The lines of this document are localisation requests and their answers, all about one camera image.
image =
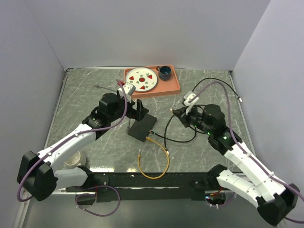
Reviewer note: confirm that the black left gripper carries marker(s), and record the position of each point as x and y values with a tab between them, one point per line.
138	114

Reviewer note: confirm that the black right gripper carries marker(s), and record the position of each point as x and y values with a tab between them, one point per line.
181	113

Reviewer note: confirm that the black network switch box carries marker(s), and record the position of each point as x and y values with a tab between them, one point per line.
140	129

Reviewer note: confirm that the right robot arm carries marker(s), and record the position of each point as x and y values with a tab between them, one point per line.
272	197

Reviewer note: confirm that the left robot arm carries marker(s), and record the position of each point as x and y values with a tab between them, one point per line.
39	173

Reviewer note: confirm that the white watermelon pattern plate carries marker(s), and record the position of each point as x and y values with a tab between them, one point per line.
144	79

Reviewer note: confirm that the salmon pink tray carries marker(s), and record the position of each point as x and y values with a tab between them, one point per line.
170	87

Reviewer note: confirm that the dark blue mug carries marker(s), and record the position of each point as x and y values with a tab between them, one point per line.
164	72

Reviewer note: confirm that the white paper cup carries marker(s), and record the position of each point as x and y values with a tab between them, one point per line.
78	159

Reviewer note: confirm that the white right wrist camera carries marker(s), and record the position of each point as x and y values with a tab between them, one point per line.
190	99

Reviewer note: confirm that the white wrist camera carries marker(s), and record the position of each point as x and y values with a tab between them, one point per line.
129	89
190	99

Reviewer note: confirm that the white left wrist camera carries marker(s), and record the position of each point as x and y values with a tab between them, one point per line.
129	89

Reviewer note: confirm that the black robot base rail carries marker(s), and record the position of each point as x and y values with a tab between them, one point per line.
134	186

